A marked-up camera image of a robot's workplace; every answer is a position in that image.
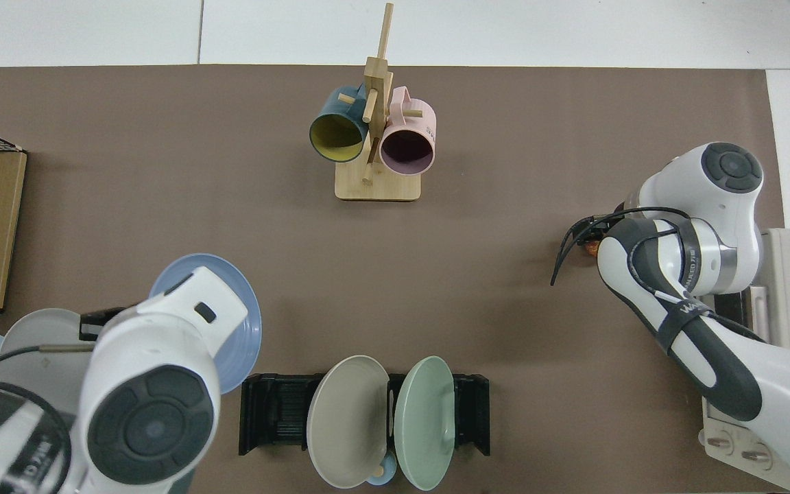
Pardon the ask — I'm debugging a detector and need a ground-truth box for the grey plate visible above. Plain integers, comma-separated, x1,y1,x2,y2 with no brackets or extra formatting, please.
0,308,102,415

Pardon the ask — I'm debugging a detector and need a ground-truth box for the black dish rack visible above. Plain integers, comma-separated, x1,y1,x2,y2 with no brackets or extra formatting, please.
239,373,491,457

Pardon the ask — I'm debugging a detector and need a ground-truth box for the beige plate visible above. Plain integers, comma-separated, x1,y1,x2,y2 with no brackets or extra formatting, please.
306,355,391,489

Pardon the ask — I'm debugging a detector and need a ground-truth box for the pale green plate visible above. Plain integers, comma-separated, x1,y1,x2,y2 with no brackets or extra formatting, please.
394,355,456,491

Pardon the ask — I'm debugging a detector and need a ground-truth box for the brown table cloth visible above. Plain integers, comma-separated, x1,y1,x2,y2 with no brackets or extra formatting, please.
0,65,787,494

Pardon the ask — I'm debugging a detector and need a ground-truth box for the pink mug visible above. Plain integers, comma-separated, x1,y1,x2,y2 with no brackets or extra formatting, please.
379,86,437,176

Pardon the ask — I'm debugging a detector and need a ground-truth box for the wooden cup stand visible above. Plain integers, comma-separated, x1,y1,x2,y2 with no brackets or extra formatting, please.
335,2,423,202

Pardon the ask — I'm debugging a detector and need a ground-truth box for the dark teal mug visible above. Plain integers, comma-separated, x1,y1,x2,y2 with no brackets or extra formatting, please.
309,84,370,163

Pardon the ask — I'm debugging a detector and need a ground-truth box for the small blue round thing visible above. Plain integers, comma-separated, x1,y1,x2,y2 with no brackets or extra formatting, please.
366,449,398,486

